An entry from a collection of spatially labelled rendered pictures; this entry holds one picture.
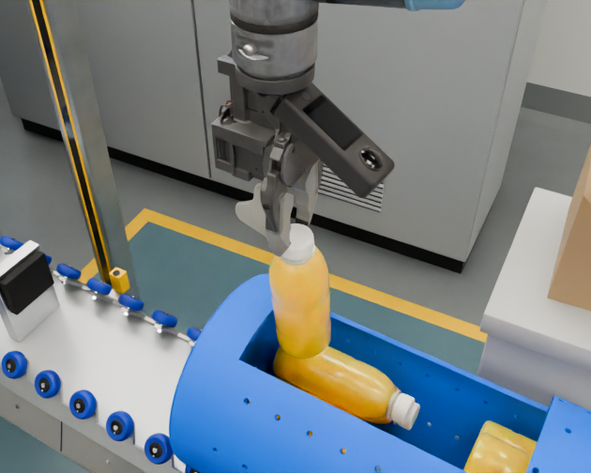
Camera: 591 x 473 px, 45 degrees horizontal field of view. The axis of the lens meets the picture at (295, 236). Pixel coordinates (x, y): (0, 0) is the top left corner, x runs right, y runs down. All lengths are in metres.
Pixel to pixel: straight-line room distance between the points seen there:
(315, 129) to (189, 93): 2.13
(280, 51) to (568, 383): 0.70
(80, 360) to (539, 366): 0.74
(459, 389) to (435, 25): 1.36
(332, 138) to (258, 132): 0.07
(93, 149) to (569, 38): 2.49
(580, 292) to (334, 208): 1.74
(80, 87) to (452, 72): 1.19
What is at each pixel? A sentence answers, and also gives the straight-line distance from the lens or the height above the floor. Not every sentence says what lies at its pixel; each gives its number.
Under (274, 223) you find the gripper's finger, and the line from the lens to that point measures 0.69.
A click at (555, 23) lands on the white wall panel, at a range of 3.49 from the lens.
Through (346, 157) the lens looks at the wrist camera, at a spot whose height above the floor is 1.53.
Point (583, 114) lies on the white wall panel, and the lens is 3.64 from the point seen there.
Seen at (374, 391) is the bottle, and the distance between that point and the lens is 0.95.
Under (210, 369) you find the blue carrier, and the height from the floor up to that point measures 1.21.
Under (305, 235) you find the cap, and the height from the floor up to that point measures 1.39.
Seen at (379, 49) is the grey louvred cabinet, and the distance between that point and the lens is 2.27.
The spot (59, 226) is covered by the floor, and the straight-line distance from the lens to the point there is 3.00.
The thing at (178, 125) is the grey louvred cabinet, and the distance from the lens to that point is 2.87.
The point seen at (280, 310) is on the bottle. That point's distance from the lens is 0.82.
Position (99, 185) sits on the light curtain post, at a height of 0.97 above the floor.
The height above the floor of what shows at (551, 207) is 1.15.
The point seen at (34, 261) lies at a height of 1.07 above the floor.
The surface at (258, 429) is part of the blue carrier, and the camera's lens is 0.85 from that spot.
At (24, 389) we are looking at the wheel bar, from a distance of 1.27.
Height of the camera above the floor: 1.90
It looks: 43 degrees down
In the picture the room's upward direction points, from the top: straight up
